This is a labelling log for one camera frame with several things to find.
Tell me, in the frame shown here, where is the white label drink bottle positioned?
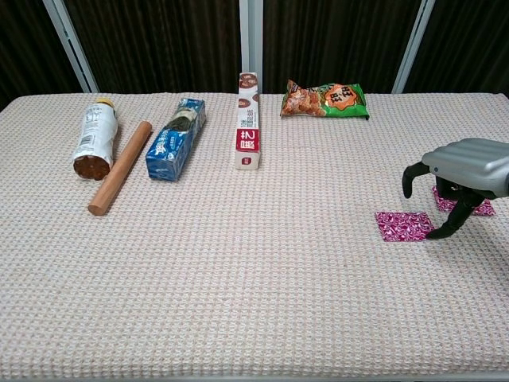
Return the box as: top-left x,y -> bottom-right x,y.
72,97 -> 119,182

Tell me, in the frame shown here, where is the dark brown curtain panel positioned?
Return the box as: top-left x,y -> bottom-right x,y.
65,0 -> 250,95
0,0 -> 83,111
262,0 -> 422,95
405,0 -> 509,99

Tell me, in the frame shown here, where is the pink woven tablecloth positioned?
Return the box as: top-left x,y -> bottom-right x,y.
0,92 -> 509,381

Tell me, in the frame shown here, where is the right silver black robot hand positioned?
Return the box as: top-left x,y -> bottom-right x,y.
402,138 -> 509,240

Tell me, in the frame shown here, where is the long white red box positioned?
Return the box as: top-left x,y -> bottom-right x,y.
234,72 -> 263,170

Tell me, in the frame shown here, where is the blue cookie box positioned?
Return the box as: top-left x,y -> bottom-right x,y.
145,97 -> 207,183

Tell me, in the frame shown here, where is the white metal frame post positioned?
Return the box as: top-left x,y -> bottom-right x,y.
391,0 -> 437,95
239,0 -> 264,95
42,0 -> 99,95

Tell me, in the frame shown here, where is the green orange snack bag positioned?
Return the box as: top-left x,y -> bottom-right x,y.
279,79 -> 370,121

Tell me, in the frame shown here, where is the wooden rolling pin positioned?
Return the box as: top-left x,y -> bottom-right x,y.
87,121 -> 153,216

